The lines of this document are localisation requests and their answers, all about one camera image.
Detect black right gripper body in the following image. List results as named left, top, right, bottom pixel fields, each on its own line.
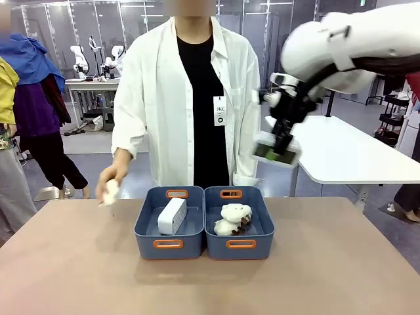
left=268, top=85, right=318, bottom=132

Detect white sheep plush toy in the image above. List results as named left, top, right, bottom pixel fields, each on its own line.
left=214, top=203, right=253, bottom=237

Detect white digital clock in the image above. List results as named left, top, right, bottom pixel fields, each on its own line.
left=157, top=197, right=188, bottom=236

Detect small white plush toy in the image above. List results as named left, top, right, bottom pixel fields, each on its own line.
left=100, top=179, right=121, bottom=207

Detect person's right forearm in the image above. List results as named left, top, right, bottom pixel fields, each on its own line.
left=113, top=147, right=135, bottom=172

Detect person's right hand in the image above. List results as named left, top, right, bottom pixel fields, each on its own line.
left=95, top=163, right=128, bottom=208

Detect black tripod pole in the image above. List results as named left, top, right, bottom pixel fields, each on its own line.
left=325, top=90, right=336, bottom=118

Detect white side table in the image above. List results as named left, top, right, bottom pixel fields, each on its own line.
left=264, top=114, right=420, bottom=207

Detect white hanging name tag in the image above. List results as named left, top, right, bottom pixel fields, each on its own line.
left=213, top=95, right=228, bottom=127

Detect black utility cart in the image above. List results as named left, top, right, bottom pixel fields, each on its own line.
left=373, top=94, right=411, bottom=148

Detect red cloth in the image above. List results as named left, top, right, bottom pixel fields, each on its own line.
left=405, top=72, right=420, bottom=104

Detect person in white coat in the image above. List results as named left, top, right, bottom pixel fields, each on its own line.
left=110, top=9, right=266, bottom=188

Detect bystander dark trouser leg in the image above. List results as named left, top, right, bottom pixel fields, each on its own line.
left=387, top=183, right=420, bottom=224

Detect black step stool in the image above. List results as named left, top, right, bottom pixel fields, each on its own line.
left=102, top=106, right=116, bottom=133

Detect white background table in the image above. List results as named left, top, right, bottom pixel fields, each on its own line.
left=64, top=77, right=121, bottom=129

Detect person in blue purple clothes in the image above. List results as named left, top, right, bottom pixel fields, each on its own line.
left=0, top=32, right=90, bottom=200

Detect person in yellow top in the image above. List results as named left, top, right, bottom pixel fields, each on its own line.
left=0, top=56, right=37, bottom=245

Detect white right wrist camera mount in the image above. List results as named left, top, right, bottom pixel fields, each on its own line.
left=251, top=72, right=299, bottom=108

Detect blue basket orange handles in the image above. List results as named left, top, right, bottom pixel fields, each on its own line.
left=134, top=186, right=206, bottom=261
left=203, top=186, right=276, bottom=261

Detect black right arm cable sleeve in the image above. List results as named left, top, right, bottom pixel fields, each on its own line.
left=352, top=54, right=420, bottom=77

